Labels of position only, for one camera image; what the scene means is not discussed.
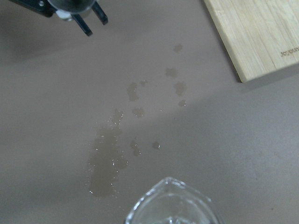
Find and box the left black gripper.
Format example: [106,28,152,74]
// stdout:
[10,0,108,36]

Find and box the steel measuring jigger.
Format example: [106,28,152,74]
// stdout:
[48,0,96,21]

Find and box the clear glass cup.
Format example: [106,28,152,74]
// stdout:
[124,177,224,224]

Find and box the brown table mat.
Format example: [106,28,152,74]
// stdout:
[0,0,299,224]

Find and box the wooden cutting board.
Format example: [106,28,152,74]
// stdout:
[204,0,299,83]

